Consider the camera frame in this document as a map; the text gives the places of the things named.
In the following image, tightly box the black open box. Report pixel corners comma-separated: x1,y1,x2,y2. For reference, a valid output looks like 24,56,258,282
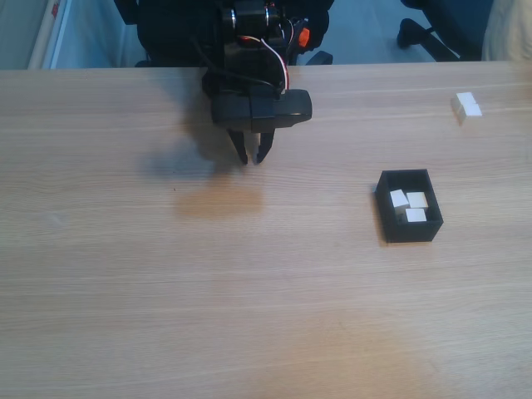
376,168,445,244

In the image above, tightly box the black clamp with orange button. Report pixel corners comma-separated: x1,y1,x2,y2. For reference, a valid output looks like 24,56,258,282
286,17,312,67

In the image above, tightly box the white panel with red mark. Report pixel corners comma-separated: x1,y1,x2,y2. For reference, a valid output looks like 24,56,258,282
27,0,74,70

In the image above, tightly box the cream fabric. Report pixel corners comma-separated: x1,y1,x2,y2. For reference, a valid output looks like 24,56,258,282
480,0,532,62

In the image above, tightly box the black oval camera box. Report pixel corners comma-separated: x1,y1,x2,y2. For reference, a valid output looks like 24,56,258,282
210,88,313,133

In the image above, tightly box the red and white servo cable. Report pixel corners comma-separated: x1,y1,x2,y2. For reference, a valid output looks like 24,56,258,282
235,36,291,91

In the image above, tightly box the black camera cable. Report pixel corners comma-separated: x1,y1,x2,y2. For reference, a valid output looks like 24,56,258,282
186,35,283,95

